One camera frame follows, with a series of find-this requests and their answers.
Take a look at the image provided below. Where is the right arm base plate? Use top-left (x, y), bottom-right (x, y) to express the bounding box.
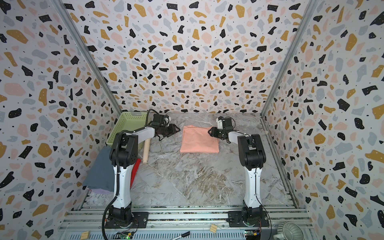
top-left (227, 211), bottom-right (270, 228)

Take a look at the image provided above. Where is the wooden block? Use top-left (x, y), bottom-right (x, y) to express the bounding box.
top-left (210, 224), bottom-right (218, 233)
top-left (80, 231), bottom-right (91, 240)

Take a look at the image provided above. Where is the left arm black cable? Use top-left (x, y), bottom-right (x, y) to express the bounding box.
top-left (101, 108), bottom-right (161, 240)

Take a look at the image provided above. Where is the folded red t-shirt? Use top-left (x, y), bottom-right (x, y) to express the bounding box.
top-left (130, 159), bottom-right (142, 188)

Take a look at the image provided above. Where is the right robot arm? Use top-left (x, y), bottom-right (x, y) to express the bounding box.
top-left (208, 117), bottom-right (267, 227)

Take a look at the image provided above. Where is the folded grey t-shirt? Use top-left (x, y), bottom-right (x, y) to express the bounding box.
top-left (83, 146), bottom-right (115, 193)

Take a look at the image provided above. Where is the green plastic basket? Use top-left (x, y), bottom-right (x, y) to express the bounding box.
top-left (107, 112), bottom-right (147, 147)

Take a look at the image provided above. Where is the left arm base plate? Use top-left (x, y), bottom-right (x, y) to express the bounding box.
top-left (105, 212), bottom-right (149, 229)

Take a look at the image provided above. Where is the aluminium rail frame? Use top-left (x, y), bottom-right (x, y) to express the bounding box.
top-left (58, 205), bottom-right (314, 240)

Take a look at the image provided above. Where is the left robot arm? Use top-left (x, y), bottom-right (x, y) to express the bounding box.
top-left (103, 112), bottom-right (180, 228)

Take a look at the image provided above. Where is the right circuit board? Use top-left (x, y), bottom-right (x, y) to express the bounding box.
top-left (245, 230), bottom-right (261, 240)

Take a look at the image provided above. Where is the pink graphic t-shirt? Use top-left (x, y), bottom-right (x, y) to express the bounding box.
top-left (180, 125), bottom-right (220, 154)

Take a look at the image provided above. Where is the left wooden block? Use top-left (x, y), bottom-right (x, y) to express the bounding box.
top-left (80, 231), bottom-right (91, 240)

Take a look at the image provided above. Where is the white desk fan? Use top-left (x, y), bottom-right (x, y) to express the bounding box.
top-left (273, 222), bottom-right (305, 240)

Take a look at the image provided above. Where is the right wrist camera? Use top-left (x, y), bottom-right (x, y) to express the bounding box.
top-left (216, 117), bottom-right (226, 129)

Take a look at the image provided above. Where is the right wooden block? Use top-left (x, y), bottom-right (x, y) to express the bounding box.
top-left (210, 224), bottom-right (218, 233)

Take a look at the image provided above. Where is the green circuit board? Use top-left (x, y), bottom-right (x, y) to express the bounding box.
top-left (113, 232), bottom-right (134, 240)

